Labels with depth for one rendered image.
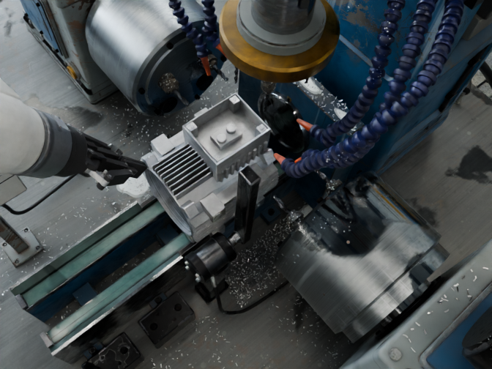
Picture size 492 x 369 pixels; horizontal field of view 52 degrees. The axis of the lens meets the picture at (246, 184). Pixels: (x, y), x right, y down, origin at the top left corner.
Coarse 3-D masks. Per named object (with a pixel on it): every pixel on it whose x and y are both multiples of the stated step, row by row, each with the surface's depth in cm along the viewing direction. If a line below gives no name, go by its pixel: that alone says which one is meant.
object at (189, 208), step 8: (264, 152) 93; (272, 152) 93; (144, 160) 91; (152, 160) 92; (264, 160) 93; (272, 160) 94; (152, 192) 103; (184, 208) 87; (192, 208) 88; (192, 216) 88; (192, 240) 98
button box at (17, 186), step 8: (0, 176) 89; (8, 176) 90; (16, 176) 90; (0, 184) 89; (8, 184) 90; (16, 184) 91; (24, 184) 92; (0, 192) 90; (8, 192) 90; (16, 192) 91; (0, 200) 90; (8, 200) 91
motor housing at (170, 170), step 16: (176, 144) 96; (160, 160) 90; (176, 160) 89; (192, 160) 89; (256, 160) 94; (160, 176) 88; (176, 176) 88; (192, 176) 90; (208, 176) 90; (272, 176) 96; (160, 192) 103; (176, 192) 88; (192, 192) 89; (208, 192) 91; (224, 192) 92; (176, 208) 103; (176, 224) 102; (192, 224) 90; (208, 224) 92
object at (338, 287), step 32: (352, 192) 82; (384, 192) 84; (288, 224) 90; (320, 224) 81; (352, 224) 80; (384, 224) 80; (416, 224) 82; (288, 256) 85; (320, 256) 81; (352, 256) 78; (384, 256) 78; (416, 256) 78; (448, 256) 82; (320, 288) 82; (352, 288) 78; (384, 288) 76; (416, 288) 77; (352, 320) 80; (384, 320) 84
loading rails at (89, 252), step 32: (288, 192) 121; (128, 224) 104; (160, 224) 109; (224, 224) 105; (64, 256) 99; (96, 256) 100; (128, 256) 110; (160, 256) 101; (32, 288) 97; (64, 288) 100; (128, 288) 98; (160, 288) 105; (64, 320) 95; (96, 320) 93; (128, 320) 106; (64, 352) 93; (96, 352) 102
